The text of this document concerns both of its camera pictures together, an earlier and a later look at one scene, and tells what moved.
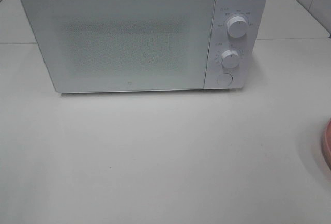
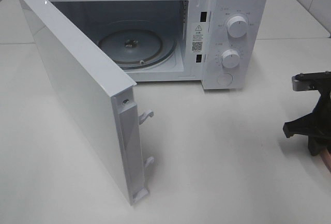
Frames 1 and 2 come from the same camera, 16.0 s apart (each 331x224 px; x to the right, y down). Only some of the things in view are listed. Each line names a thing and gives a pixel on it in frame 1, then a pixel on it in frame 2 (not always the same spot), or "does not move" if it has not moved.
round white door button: x=224 y=79 does not move
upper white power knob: x=237 y=26 does not move
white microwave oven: x=124 y=41 -> x=100 y=92
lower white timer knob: x=230 y=58 does not move
